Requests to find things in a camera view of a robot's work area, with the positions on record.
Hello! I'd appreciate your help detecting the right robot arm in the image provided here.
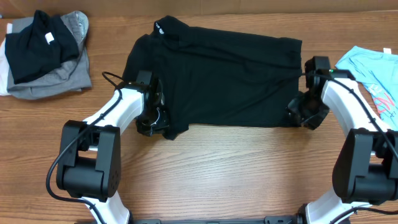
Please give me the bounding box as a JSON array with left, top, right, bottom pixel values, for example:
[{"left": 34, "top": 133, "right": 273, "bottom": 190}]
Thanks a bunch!
[{"left": 264, "top": 56, "right": 397, "bottom": 224}]

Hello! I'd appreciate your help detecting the light blue t-shirt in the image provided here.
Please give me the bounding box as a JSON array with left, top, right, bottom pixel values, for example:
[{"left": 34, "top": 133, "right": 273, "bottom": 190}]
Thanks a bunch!
[{"left": 335, "top": 46, "right": 397, "bottom": 131}]

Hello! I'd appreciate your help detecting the folded white shirt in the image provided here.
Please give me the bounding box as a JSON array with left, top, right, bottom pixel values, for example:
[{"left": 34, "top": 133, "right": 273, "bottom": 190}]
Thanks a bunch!
[{"left": 0, "top": 38, "right": 10, "bottom": 96}]

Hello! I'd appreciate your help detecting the folded black shirt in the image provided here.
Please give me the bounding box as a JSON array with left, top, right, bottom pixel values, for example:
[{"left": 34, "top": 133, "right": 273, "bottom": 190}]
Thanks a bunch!
[{"left": 5, "top": 10, "right": 80, "bottom": 84}]

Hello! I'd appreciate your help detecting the folded grey shirt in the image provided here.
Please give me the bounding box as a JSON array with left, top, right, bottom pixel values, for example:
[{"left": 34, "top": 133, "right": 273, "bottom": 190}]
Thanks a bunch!
[{"left": 3, "top": 11, "right": 92, "bottom": 100}]

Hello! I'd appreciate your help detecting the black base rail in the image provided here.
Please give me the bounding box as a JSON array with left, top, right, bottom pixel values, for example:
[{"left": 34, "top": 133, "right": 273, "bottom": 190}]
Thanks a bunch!
[{"left": 127, "top": 215, "right": 306, "bottom": 224}]

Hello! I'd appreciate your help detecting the black t-shirt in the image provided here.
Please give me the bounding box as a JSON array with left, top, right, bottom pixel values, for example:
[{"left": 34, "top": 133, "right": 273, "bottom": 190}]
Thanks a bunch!
[{"left": 123, "top": 16, "right": 302, "bottom": 140}]

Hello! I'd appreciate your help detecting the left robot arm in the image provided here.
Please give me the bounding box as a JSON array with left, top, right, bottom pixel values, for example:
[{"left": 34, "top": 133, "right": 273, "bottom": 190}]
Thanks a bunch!
[{"left": 46, "top": 70, "right": 169, "bottom": 223}]

